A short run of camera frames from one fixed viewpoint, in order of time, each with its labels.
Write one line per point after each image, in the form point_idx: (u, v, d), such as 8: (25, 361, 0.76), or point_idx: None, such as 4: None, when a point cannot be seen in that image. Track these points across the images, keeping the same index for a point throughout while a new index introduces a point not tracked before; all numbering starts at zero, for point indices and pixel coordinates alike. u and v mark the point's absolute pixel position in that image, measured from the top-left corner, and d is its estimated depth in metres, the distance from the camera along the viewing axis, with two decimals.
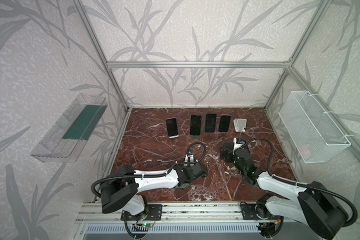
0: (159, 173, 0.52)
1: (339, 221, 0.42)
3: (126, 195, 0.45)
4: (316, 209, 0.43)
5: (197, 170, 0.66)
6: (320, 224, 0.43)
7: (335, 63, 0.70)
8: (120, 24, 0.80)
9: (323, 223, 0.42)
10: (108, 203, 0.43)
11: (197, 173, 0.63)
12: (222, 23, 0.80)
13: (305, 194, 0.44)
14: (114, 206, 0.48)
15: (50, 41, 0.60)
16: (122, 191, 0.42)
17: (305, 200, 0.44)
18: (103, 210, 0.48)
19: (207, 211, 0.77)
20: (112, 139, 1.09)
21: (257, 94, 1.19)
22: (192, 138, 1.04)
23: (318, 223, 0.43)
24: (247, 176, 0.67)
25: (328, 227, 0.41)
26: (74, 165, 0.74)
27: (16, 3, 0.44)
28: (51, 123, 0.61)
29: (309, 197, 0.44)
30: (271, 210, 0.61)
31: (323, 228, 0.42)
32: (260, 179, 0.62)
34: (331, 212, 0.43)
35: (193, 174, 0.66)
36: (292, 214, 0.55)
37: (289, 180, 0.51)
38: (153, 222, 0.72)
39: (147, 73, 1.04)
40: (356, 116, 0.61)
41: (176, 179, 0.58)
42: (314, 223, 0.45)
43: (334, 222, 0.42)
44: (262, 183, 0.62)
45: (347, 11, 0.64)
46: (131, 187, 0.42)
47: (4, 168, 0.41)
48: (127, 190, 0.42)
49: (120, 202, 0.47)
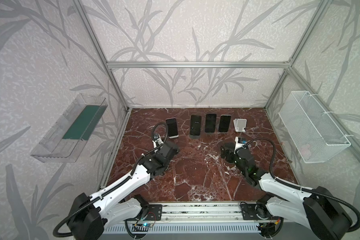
0: (123, 180, 0.48)
1: (343, 227, 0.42)
3: (91, 226, 0.40)
4: (321, 215, 0.42)
5: (166, 151, 0.61)
6: (324, 230, 0.43)
7: (335, 63, 0.69)
8: (120, 24, 0.80)
9: (328, 230, 0.41)
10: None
11: (167, 154, 0.62)
12: (222, 23, 0.80)
13: (310, 200, 0.43)
14: (90, 236, 0.43)
15: (50, 41, 0.60)
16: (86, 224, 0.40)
17: (309, 206, 0.43)
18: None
19: (207, 211, 0.77)
20: (112, 139, 1.09)
21: (257, 94, 1.19)
22: (192, 139, 1.04)
23: (322, 228, 0.43)
24: (248, 177, 0.67)
25: (332, 234, 0.41)
26: (74, 165, 0.74)
27: (16, 3, 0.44)
28: (51, 123, 0.61)
29: (314, 202, 0.43)
30: (271, 211, 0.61)
31: (328, 234, 0.42)
32: (262, 181, 0.61)
34: (336, 219, 0.42)
35: (164, 156, 0.60)
36: (293, 218, 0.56)
37: (294, 185, 0.50)
38: (153, 222, 0.72)
39: (147, 74, 1.04)
40: (356, 117, 0.61)
41: (143, 173, 0.52)
42: (318, 229, 0.44)
43: (338, 228, 0.42)
44: (265, 185, 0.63)
45: (347, 11, 0.64)
46: (92, 216, 0.39)
47: (4, 168, 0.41)
48: (88, 221, 0.39)
49: (93, 231, 0.42)
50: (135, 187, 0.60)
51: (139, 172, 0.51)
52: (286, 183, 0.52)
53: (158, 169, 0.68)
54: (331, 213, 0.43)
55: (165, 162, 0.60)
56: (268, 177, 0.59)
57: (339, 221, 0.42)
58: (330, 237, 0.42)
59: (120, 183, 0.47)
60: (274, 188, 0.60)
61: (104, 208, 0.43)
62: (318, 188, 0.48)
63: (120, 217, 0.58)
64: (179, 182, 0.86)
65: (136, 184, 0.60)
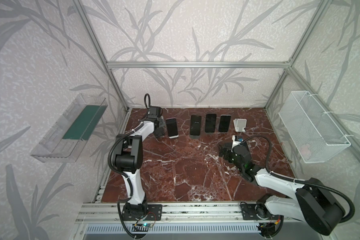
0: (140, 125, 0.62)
1: (335, 217, 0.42)
3: (140, 144, 0.54)
4: (313, 205, 0.43)
5: (154, 110, 0.81)
6: (317, 220, 0.43)
7: (335, 63, 0.70)
8: (120, 24, 0.80)
9: (320, 219, 0.42)
10: (135, 160, 0.54)
11: (156, 112, 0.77)
12: (222, 24, 0.80)
13: (303, 190, 0.44)
14: (140, 158, 0.55)
15: (50, 41, 0.60)
16: (134, 145, 0.54)
17: (302, 196, 0.44)
18: (137, 166, 0.56)
19: (207, 211, 0.77)
20: (112, 139, 1.09)
21: (256, 94, 1.19)
22: (192, 138, 1.04)
23: (314, 219, 0.44)
24: (245, 173, 0.67)
25: (324, 222, 0.41)
26: (74, 165, 0.74)
27: (16, 3, 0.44)
28: (51, 123, 0.61)
29: (308, 193, 0.44)
30: (271, 209, 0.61)
31: (320, 224, 0.43)
32: (258, 176, 0.62)
34: (328, 208, 0.43)
35: (155, 114, 0.76)
36: (291, 212, 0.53)
37: (288, 178, 0.51)
38: (153, 222, 0.72)
39: (147, 73, 1.04)
40: (356, 116, 0.61)
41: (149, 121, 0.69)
42: (311, 219, 0.45)
43: (331, 218, 0.42)
44: (260, 180, 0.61)
45: (347, 11, 0.64)
46: (136, 137, 0.54)
47: (4, 168, 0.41)
48: (137, 140, 0.54)
49: (141, 152, 0.56)
50: (148, 131, 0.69)
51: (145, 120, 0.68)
52: (280, 177, 0.53)
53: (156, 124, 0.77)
54: (323, 202, 0.44)
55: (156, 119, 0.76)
56: (263, 171, 0.60)
57: (332, 210, 0.43)
58: (322, 227, 0.43)
59: (138, 126, 0.61)
60: (270, 183, 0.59)
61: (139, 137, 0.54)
62: (311, 180, 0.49)
63: (137, 185, 0.62)
64: (179, 182, 0.86)
65: (149, 129, 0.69)
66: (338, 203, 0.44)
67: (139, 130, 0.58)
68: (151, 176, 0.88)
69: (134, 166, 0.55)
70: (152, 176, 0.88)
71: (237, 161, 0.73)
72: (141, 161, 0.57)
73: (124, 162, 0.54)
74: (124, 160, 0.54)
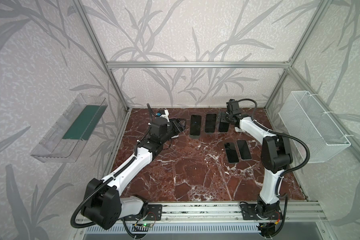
0: (128, 160, 0.50)
1: (284, 162, 0.57)
3: (112, 202, 0.41)
4: (272, 149, 0.54)
5: (157, 131, 0.61)
6: (268, 160, 0.56)
7: (335, 63, 0.69)
8: (120, 24, 0.80)
9: (271, 159, 0.54)
10: (104, 220, 0.41)
11: (158, 132, 0.61)
12: (222, 24, 0.80)
13: (270, 137, 0.54)
14: (112, 215, 0.43)
15: (50, 41, 0.60)
16: (106, 203, 0.41)
17: (267, 141, 0.54)
18: (106, 226, 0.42)
19: (207, 211, 0.77)
20: (112, 139, 1.09)
21: (256, 93, 1.18)
22: (192, 139, 1.04)
23: (267, 160, 0.56)
24: (232, 115, 0.77)
25: (272, 162, 0.54)
26: (74, 165, 0.74)
27: (16, 3, 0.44)
28: (51, 123, 0.61)
29: (272, 140, 0.54)
30: (266, 199, 0.66)
31: (269, 163, 0.55)
32: (243, 120, 0.71)
34: (281, 155, 0.55)
35: (158, 135, 0.62)
36: (269, 181, 0.61)
37: (264, 127, 0.60)
38: (153, 222, 0.72)
39: (147, 74, 1.04)
40: (356, 116, 0.61)
41: (146, 154, 0.55)
42: (264, 163, 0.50)
43: (281, 161, 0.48)
44: (242, 124, 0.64)
45: (347, 11, 0.64)
46: (110, 193, 0.40)
47: (4, 168, 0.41)
48: (108, 199, 0.41)
49: (114, 208, 0.43)
50: (141, 166, 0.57)
51: (141, 150, 0.54)
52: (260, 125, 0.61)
53: (158, 149, 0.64)
54: (280, 151, 0.55)
55: (159, 139, 0.61)
56: (248, 118, 0.68)
57: (283, 157, 0.55)
58: (269, 165, 0.56)
59: (127, 163, 0.49)
60: (249, 129, 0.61)
61: (119, 186, 0.42)
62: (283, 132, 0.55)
63: (126, 210, 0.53)
64: (179, 182, 0.86)
65: (142, 164, 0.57)
66: (292, 154, 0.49)
67: (123, 172, 0.46)
68: (151, 176, 0.88)
69: (102, 223, 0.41)
70: (152, 176, 0.88)
71: (227, 115, 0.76)
72: (114, 217, 0.45)
73: (95, 215, 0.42)
74: (93, 214, 0.43)
